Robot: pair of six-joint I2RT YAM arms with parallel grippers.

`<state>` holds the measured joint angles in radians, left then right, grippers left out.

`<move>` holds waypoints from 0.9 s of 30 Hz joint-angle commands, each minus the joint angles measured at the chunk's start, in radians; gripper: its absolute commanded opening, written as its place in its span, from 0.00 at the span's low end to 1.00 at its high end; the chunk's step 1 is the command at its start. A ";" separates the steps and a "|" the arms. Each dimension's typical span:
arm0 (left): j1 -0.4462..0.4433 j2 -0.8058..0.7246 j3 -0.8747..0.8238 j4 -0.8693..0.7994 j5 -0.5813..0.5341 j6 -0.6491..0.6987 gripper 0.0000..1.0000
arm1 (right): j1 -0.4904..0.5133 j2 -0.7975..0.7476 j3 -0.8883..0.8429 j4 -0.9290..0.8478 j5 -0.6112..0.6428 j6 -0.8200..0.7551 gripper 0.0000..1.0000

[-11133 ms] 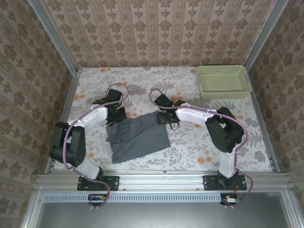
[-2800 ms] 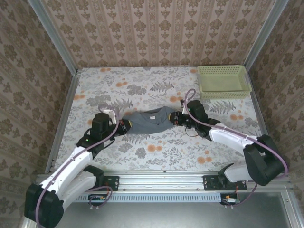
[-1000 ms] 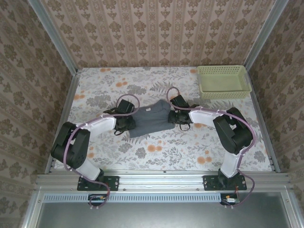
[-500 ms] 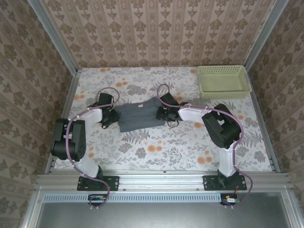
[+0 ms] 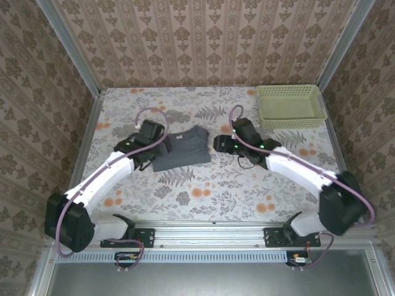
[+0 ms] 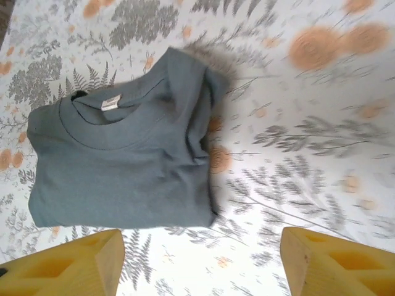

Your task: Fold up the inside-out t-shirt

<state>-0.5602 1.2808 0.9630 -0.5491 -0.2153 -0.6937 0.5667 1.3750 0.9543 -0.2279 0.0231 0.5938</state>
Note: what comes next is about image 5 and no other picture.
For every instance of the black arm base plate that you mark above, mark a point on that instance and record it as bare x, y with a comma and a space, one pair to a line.
274, 237
145, 237

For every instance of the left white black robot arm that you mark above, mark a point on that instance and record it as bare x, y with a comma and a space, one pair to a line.
108, 175

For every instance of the aluminium frame post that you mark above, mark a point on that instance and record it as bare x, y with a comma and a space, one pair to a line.
342, 46
71, 49

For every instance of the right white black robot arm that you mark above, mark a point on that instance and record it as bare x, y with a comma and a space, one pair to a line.
296, 172

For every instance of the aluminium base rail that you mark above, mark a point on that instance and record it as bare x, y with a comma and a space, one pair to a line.
210, 234

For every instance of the small circuit board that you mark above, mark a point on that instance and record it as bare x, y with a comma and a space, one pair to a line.
299, 259
126, 258

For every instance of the aluminium side rail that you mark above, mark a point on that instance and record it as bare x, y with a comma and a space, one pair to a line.
333, 132
88, 138

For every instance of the blue-grey t-shirt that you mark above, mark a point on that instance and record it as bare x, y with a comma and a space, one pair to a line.
185, 151

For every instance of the pale green plastic basket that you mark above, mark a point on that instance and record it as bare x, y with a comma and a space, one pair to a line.
290, 106

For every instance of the grey metal sheet panel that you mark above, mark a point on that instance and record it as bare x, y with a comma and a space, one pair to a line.
216, 280

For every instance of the floral table cloth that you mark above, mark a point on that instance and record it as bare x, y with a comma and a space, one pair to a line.
216, 203

